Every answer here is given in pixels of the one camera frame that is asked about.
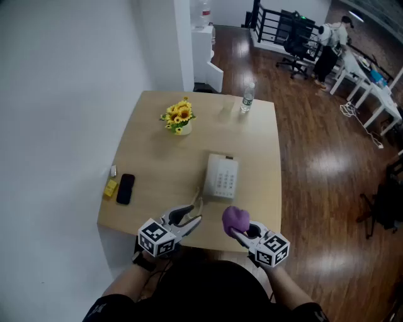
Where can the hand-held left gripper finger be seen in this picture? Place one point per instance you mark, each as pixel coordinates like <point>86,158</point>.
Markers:
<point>179,210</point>
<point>191,224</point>

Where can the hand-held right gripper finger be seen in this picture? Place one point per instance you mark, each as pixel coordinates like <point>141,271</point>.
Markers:
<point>240,238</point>
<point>260,227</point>

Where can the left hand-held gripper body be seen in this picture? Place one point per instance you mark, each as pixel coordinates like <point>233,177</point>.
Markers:
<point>157,237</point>

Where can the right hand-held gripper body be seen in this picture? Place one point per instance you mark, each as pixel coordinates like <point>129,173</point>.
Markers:
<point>271,250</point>

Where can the purple cloth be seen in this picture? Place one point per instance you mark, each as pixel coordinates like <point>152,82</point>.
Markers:
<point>235,220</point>

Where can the person's left forearm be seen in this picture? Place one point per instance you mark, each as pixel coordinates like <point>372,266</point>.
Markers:
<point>126,280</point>

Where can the person's right forearm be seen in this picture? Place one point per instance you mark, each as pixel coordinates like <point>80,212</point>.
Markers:
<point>288,287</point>

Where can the black wristwatch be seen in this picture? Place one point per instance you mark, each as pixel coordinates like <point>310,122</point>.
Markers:
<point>143,261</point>

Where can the black smartphone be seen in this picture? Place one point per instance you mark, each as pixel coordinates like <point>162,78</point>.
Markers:
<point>126,188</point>

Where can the white telephone base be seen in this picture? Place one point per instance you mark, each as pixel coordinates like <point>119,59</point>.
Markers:
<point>227,177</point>

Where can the person's black shirt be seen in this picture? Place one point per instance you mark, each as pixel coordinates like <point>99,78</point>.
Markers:
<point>204,292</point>

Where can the small yellow box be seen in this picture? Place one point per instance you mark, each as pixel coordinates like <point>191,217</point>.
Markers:
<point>110,188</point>

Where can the white flower vase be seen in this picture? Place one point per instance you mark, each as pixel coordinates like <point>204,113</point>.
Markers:
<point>186,128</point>

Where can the yellow sunflower bouquet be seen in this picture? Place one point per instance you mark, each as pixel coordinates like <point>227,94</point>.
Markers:
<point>179,114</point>

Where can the translucent plastic cup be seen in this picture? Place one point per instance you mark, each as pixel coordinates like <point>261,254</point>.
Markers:
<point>227,105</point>

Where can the black folding stand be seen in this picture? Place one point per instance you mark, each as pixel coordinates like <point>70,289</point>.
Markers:
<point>385,204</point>

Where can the clear plastic water bottle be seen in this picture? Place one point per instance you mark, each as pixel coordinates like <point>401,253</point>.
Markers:
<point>248,98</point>

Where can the white water dispenser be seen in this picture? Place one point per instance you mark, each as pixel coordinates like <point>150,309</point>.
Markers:
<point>203,56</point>

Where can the white desk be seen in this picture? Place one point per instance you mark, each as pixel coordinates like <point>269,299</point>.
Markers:
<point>374,94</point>

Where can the black office chair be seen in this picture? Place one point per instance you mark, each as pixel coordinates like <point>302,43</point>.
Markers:
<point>297,47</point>

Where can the clear water jug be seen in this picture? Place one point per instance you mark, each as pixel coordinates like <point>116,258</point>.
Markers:
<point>204,14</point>

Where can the black metal railing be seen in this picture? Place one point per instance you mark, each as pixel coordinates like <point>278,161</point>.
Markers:
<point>267,28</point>

